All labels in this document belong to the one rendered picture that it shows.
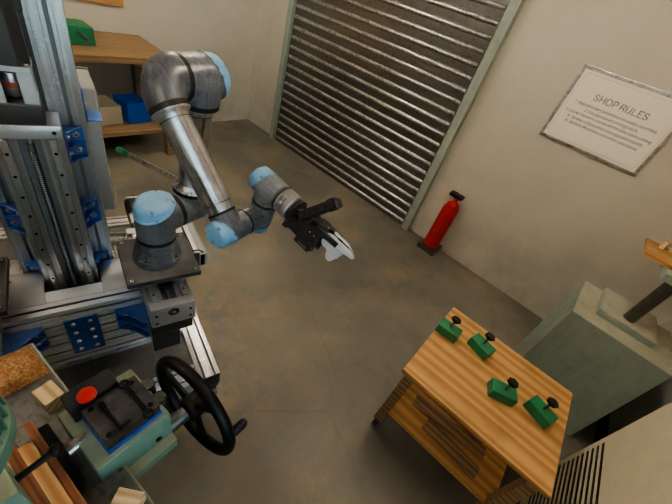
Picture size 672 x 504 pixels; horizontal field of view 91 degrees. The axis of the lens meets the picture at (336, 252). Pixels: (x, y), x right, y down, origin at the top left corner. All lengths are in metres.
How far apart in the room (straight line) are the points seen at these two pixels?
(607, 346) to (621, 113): 1.45
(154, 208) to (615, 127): 2.66
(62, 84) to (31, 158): 0.20
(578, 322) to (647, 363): 0.32
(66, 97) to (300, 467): 1.61
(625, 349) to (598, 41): 1.83
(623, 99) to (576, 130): 0.27
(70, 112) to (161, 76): 0.33
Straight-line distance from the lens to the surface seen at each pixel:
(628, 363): 2.32
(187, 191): 1.18
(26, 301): 1.37
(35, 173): 1.19
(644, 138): 2.88
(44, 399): 0.90
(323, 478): 1.81
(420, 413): 1.90
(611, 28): 2.91
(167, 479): 1.77
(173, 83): 0.94
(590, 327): 2.24
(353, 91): 3.57
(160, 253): 1.21
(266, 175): 0.94
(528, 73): 2.95
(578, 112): 2.88
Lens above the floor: 1.69
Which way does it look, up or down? 38 degrees down
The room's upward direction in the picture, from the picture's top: 19 degrees clockwise
